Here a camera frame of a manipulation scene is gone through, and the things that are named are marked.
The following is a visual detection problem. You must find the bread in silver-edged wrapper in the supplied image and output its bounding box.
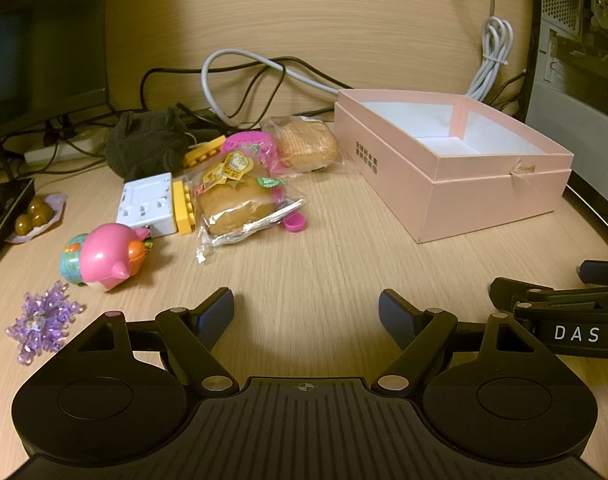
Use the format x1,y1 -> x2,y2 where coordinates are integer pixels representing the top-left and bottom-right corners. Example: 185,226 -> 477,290
193,147 -> 311,264

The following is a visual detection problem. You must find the bread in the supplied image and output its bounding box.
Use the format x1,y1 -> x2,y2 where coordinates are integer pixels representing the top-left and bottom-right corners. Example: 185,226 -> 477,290
193,147 -> 311,264
260,115 -> 361,177

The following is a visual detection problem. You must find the pink plastic strainer scoop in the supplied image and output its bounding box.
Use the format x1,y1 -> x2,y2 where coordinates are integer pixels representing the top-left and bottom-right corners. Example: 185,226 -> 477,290
221,130 -> 305,234

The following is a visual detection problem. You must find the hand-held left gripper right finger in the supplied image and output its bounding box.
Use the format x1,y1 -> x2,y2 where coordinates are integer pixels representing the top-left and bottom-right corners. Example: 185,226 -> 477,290
376,288 -> 534,394

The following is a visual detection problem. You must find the pink pig toy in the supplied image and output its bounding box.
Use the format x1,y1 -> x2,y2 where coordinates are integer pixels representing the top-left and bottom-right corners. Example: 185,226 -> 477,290
59,223 -> 154,292

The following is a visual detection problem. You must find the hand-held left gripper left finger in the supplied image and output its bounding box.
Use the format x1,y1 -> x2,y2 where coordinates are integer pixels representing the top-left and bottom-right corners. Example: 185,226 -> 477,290
79,287 -> 237,394

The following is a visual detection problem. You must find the black cable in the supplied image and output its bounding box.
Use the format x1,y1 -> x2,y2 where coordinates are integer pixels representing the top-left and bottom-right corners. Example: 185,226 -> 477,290
248,54 -> 352,127
141,67 -> 205,111

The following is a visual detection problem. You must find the white power strip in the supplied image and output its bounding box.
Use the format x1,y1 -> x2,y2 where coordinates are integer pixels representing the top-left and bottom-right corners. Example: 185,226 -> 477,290
23,127 -> 116,164

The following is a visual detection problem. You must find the pink cardboard box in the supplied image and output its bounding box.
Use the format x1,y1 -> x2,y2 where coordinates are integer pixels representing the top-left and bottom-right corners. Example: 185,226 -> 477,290
333,88 -> 576,245

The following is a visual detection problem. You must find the black monitor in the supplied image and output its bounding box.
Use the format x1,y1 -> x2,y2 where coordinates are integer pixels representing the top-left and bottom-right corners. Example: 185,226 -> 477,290
0,0 -> 108,147

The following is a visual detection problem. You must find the black keyboard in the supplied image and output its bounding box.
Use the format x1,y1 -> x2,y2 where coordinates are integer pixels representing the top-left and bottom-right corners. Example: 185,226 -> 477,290
0,177 -> 36,282

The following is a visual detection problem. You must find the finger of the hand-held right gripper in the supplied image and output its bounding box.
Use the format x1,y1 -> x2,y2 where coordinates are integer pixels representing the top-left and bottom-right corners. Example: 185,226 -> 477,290
488,277 -> 608,320
576,259 -> 608,287

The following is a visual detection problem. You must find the dark plush cloth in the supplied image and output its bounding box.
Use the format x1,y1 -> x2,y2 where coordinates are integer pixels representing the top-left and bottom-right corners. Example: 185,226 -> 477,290
106,109 -> 191,179

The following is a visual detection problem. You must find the white bundled cable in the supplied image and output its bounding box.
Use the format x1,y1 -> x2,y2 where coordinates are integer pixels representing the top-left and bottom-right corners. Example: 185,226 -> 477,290
464,0 -> 515,104

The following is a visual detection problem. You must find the computer case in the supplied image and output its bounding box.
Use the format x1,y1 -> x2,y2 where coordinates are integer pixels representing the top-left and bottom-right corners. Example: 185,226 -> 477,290
520,0 -> 608,127

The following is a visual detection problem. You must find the white socket adapter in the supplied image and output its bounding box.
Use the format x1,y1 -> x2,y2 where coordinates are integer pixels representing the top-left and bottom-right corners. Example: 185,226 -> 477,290
116,172 -> 177,239

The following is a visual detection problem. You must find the packet of brown balls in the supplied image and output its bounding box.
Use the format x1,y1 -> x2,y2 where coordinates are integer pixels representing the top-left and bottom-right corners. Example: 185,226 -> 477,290
4,192 -> 68,245

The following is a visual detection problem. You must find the white looped cable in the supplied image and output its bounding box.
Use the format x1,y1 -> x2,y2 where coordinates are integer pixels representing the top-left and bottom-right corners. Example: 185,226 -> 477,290
201,48 -> 343,117

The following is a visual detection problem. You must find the purple crystal snowflake ornament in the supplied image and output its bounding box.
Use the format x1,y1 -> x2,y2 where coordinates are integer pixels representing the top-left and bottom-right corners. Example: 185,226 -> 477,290
5,282 -> 83,366

